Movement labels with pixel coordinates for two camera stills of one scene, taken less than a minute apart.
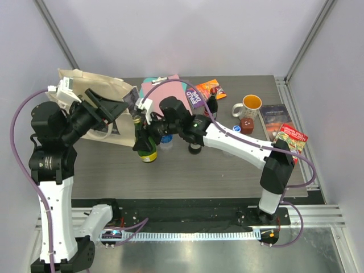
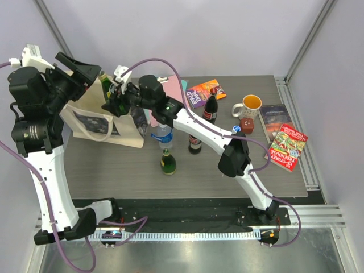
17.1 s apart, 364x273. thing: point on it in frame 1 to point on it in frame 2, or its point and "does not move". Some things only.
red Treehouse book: x=296 y=140 does not move
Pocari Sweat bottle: x=236 y=128 does not move
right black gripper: x=143 y=142 to x=118 y=92
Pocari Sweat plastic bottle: x=166 y=141 does not move
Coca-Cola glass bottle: x=194 y=148 does not move
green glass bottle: x=145 y=156 to x=168 y=163
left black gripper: x=108 y=110 to x=88 y=71
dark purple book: x=272 y=117 does not move
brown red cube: x=247 y=125 does not move
